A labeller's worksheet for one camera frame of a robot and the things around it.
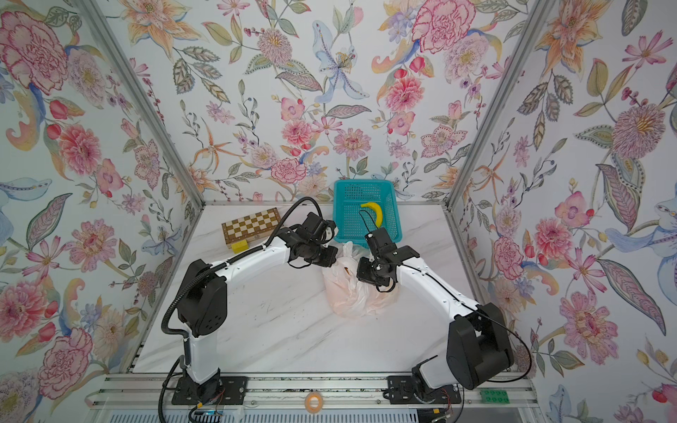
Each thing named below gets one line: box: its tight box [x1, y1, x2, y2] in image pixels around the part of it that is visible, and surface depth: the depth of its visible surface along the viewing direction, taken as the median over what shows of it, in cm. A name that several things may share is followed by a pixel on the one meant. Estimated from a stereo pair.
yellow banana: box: [360, 201, 383, 228], surface depth 119 cm
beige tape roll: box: [305, 391, 324, 414], surface depth 74 cm
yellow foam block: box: [230, 238, 250, 254], surface depth 106 cm
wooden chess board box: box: [221, 207, 282, 249], surface depth 112 cm
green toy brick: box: [479, 389, 511, 404], surface depth 73 cm
